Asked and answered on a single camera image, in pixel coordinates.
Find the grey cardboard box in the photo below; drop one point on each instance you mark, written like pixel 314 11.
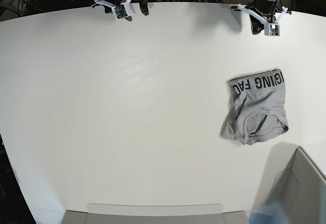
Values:
pixel 300 191

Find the grey T-shirt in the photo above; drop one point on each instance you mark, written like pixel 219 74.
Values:
pixel 257 108

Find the grey plastic tray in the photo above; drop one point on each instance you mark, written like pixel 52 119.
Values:
pixel 104 213

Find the blue transparent bag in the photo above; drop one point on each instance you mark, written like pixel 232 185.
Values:
pixel 273 213

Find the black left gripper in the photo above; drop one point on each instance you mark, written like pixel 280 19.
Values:
pixel 264 8

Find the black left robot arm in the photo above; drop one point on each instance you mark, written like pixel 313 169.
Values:
pixel 265 16

